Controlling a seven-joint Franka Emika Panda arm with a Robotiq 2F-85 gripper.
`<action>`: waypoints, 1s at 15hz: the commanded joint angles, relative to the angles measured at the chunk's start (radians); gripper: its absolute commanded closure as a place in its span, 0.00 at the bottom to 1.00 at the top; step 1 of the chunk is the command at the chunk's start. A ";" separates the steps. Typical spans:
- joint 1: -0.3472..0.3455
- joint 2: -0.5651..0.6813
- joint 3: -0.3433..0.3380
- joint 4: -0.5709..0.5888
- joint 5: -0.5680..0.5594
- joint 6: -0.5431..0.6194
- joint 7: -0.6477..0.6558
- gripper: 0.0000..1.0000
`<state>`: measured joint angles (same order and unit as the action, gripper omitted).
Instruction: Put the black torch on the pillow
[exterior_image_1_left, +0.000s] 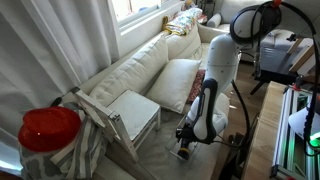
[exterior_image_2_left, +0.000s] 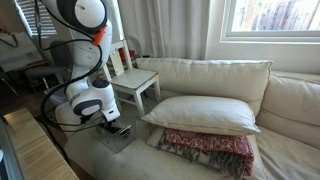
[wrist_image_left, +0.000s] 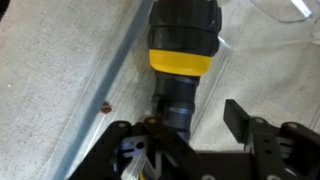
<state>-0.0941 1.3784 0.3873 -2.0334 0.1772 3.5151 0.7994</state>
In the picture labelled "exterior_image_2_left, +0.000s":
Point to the white window frame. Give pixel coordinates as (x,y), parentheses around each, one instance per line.
(271,21)

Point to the white curtain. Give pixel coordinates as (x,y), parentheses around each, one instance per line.
(166,28)

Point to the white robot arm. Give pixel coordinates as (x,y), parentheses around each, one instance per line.
(91,29)

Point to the white window blind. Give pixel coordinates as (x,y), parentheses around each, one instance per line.
(27,13)

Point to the wooden side table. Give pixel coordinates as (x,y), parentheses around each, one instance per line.
(37,156)

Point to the small white wooden chair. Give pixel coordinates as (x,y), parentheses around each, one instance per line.
(128,79)

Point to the lavender plastic bin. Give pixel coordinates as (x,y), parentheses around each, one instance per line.
(58,97)

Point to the clear acrylic box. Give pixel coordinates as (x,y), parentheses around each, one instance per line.
(115,136)

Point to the red patterned fringed blanket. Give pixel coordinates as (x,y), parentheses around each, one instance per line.
(232,155)

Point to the grey office chair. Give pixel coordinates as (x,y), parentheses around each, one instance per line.
(61,56)

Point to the black torch with yellow ring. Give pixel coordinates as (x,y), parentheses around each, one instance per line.
(122,132)

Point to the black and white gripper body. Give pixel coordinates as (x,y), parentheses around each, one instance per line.
(109,111)

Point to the cream sofa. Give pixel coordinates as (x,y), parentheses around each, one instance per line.
(286,107)

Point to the cream throw pillow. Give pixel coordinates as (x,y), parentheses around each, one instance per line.
(204,114)

